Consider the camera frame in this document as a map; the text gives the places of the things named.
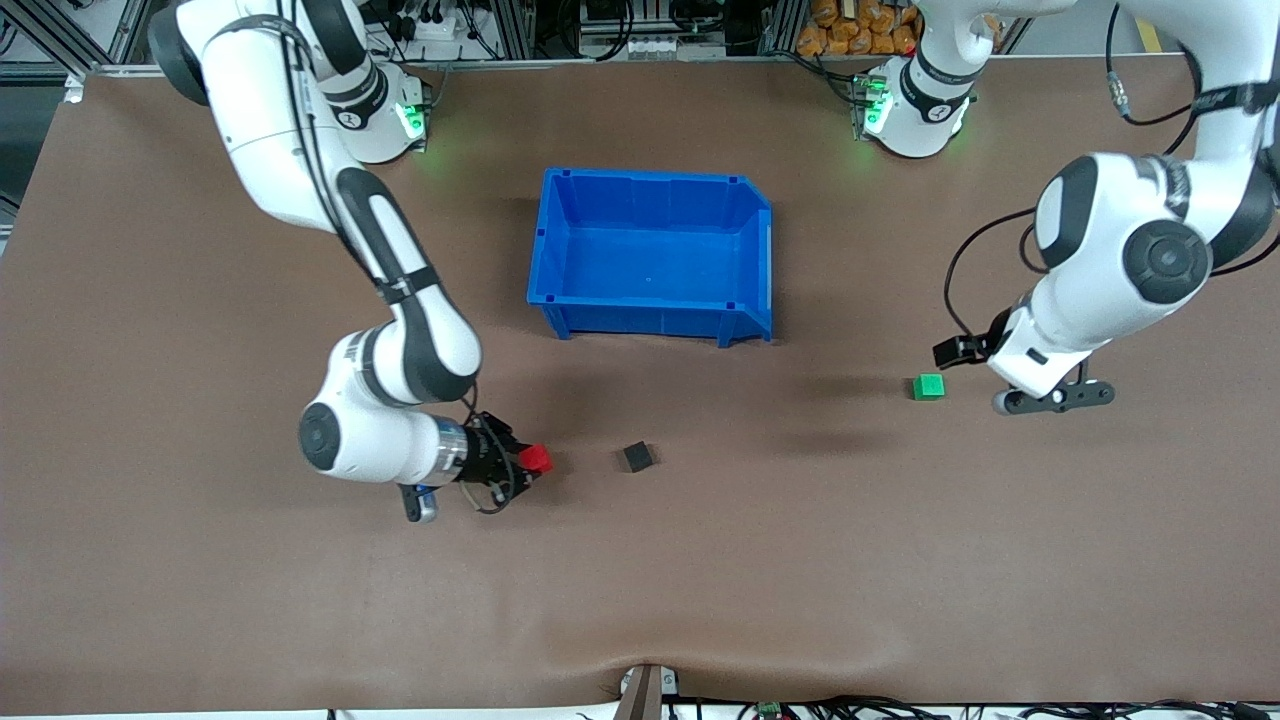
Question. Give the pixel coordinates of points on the blue plastic storage bin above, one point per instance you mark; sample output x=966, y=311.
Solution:
x=650, y=265

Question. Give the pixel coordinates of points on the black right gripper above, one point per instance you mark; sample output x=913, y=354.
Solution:
x=489, y=452

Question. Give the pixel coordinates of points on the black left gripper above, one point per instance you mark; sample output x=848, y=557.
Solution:
x=962, y=349

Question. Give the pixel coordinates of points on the brown table mat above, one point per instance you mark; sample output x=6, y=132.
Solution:
x=200, y=600

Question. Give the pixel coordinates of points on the white power strip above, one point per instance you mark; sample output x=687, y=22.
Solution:
x=435, y=25

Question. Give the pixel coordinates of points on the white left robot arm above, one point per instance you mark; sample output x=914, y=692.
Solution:
x=1100, y=280

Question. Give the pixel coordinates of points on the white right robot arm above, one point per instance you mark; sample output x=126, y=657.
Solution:
x=270, y=120

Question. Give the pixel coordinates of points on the orange snack bag pile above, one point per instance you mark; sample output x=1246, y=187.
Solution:
x=850, y=30

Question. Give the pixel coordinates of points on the metal table edge bracket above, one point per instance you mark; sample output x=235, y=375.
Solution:
x=640, y=695

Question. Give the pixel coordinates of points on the green cube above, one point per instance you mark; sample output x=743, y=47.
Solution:
x=929, y=387

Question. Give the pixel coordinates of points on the red cube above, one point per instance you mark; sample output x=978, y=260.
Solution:
x=538, y=460

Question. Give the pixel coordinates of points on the black cube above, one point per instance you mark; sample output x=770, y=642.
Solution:
x=638, y=457

